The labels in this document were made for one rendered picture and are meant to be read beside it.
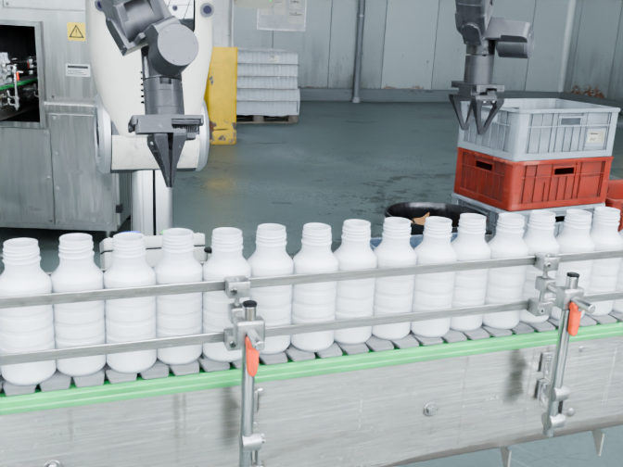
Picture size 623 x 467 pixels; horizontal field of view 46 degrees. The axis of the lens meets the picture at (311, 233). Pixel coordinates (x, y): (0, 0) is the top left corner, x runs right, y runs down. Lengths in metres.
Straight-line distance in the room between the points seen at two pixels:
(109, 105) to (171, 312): 0.63
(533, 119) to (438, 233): 2.29
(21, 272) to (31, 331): 0.07
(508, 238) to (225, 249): 0.41
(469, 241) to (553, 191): 2.41
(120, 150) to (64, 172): 3.20
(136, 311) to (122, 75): 0.64
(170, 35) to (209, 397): 0.48
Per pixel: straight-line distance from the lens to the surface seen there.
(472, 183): 3.46
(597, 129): 3.55
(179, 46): 1.03
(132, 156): 1.45
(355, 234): 0.95
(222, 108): 8.57
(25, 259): 0.87
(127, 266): 0.87
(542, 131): 3.31
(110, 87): 1.43
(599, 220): 1.18
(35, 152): 4.66
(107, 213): 4.63
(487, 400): 1.11
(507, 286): 1.08
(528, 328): 1.13
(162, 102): 1.07
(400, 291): 0.99
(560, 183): 3.46
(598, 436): 1.48
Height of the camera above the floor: 1.42
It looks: 16 degrees down
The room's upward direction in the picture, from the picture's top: 3 degrees clockwise
